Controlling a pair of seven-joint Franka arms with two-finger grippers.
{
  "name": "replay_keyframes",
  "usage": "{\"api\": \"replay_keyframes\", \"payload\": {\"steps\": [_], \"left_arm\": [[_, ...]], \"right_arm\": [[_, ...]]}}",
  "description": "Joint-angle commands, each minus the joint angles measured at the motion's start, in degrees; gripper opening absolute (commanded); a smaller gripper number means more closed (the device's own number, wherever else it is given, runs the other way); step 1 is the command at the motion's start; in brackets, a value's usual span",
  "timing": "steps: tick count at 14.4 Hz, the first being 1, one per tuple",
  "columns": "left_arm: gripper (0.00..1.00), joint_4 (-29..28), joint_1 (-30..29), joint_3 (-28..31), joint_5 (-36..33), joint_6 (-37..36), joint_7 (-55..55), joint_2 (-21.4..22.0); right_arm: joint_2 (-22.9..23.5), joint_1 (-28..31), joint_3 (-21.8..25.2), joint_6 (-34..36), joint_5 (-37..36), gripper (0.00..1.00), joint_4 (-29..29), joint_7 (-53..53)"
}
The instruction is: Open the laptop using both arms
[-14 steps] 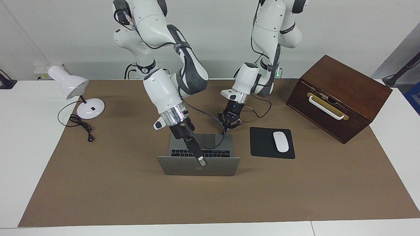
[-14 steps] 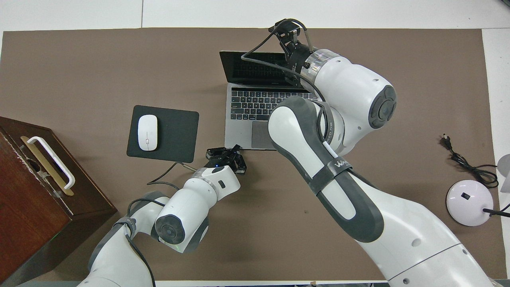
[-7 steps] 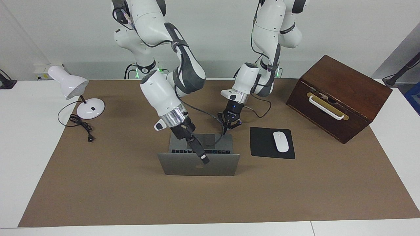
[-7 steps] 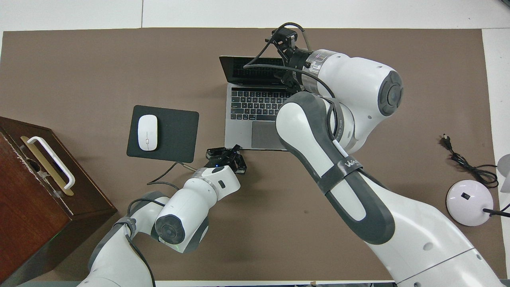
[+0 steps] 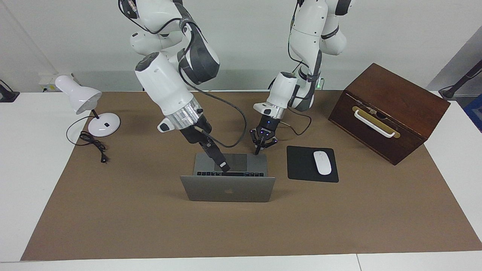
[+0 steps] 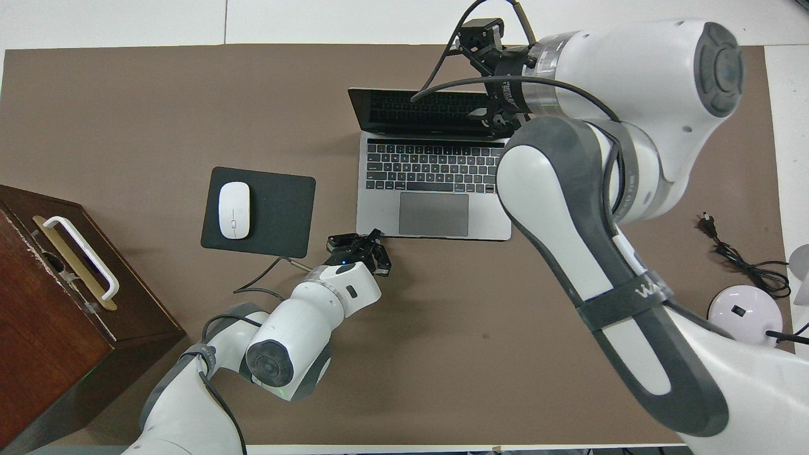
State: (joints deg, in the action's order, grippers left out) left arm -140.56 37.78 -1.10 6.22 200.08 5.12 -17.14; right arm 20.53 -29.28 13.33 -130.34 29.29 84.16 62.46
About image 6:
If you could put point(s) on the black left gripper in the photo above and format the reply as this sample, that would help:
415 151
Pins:
354 253

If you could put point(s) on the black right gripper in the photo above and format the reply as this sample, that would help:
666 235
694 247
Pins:
519 82

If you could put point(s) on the silver laptop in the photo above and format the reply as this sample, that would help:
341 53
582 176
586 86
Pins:
436 215

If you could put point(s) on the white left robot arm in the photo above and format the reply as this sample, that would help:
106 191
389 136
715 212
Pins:
297 328

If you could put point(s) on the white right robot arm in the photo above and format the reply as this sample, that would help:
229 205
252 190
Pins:
632 76

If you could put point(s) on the black mouse pad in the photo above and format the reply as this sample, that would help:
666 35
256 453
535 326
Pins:
278 215

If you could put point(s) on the white computer mouse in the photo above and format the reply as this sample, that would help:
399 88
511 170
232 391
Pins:
234 210

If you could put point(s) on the brown table mat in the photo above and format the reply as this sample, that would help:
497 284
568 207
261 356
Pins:
158 101

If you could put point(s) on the dark wooden box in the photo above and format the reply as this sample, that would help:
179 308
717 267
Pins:
44 341

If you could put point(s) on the white desk lamp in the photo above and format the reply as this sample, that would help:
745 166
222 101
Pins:
742 313

